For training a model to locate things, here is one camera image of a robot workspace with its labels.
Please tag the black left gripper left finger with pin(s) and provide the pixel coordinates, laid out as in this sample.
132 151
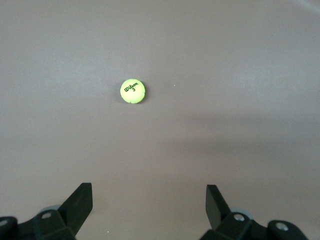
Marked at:
62 220

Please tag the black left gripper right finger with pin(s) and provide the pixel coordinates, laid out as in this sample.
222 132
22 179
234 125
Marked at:
232 225

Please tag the yellow tennis ball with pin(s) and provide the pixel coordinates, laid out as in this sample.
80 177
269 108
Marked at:
132 91

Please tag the brown table cover mat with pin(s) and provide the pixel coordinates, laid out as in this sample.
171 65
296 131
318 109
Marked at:
160 140

